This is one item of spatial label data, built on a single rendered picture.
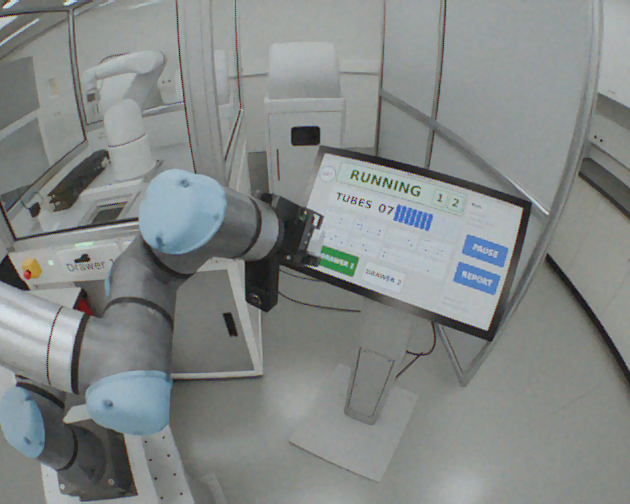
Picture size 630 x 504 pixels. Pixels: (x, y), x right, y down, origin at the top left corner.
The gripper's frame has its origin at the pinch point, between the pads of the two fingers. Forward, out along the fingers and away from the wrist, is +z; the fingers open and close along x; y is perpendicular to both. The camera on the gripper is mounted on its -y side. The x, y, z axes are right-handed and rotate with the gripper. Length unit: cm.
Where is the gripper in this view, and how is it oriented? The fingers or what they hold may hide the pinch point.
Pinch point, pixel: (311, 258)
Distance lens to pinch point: 57.6
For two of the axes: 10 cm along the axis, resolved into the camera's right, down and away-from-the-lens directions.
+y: 3.1, -9.5, -0.4
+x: -8.7, -3.0, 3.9
